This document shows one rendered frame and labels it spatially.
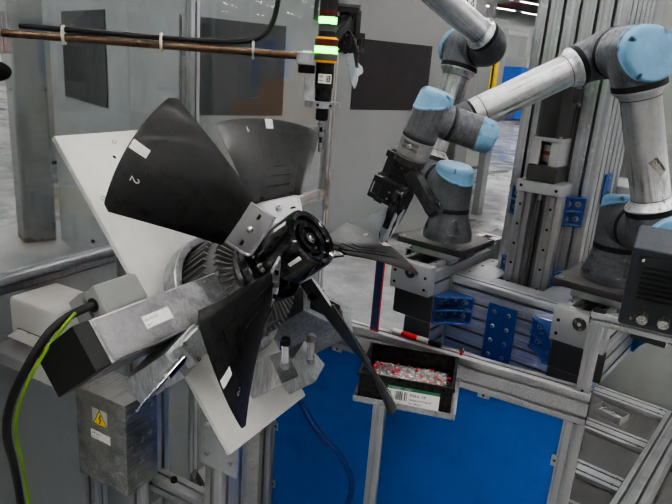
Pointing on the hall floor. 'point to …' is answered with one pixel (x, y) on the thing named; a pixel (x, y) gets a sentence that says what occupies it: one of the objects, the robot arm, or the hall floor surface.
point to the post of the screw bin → (374, 454)
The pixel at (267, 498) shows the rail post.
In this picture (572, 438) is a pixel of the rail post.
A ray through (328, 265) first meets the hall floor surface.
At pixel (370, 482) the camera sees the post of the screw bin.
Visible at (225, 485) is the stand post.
